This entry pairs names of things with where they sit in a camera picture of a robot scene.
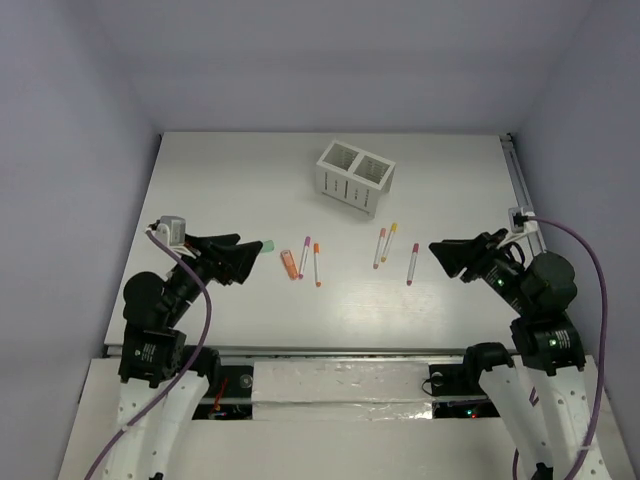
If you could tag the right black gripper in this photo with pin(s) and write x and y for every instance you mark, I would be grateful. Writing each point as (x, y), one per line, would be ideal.
(471, 252)

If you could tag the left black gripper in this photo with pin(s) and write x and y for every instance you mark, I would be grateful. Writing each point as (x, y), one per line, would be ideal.
(214, 257)

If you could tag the green eraser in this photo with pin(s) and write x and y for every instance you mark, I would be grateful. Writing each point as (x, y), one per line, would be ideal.
(267, 246)

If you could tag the orange eraser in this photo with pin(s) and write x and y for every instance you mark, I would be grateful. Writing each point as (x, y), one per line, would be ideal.
(289, 264)

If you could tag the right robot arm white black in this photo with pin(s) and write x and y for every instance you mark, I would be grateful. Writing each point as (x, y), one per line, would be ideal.
(539, 391)

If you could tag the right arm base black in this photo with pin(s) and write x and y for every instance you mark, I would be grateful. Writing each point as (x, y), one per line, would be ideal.
(455, 387)

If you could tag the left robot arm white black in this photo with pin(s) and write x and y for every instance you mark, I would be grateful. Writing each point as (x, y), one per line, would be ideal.
(162, 379)

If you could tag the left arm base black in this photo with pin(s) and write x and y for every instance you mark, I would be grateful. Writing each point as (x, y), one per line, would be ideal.
(230, 391)

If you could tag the pink capped white marker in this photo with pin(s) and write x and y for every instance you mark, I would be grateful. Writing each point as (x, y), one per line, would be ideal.
(412, 264)

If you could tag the yellow capped white marker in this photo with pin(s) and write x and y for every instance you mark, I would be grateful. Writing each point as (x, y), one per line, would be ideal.
(389, 240)

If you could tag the salmon capped white marker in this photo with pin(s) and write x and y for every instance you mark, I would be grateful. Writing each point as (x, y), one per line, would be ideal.
(379, 248)

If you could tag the purple capped white marker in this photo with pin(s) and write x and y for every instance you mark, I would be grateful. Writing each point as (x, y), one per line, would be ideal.
(304, 257)

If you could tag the orange capped white marker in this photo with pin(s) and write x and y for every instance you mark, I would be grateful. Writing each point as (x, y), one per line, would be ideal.
(316, 260)

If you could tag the white two-compartment pen holder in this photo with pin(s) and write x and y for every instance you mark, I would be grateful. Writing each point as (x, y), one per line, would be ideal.
(354, 176)

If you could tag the white foam block centre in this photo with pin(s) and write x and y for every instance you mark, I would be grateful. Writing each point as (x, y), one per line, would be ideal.
(340, 390)

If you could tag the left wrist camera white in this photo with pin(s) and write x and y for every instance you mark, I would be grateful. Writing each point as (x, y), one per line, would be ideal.
(170, 230)

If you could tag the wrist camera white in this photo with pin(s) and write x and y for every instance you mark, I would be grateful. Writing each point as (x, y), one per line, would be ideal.
(170, 230)
(521, 224)

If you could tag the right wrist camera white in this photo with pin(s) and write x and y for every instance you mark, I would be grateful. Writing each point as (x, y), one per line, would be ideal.
(521, 224)

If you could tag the aluminium rail right side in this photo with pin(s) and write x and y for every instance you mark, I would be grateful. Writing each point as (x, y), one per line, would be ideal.
(535, 241)

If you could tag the aluminium rail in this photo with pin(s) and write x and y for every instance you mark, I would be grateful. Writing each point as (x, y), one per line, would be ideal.
(535, 241)
(255, 351)

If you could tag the aluminium rail front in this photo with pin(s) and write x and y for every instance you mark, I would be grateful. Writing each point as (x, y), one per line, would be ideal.
(255, 351)

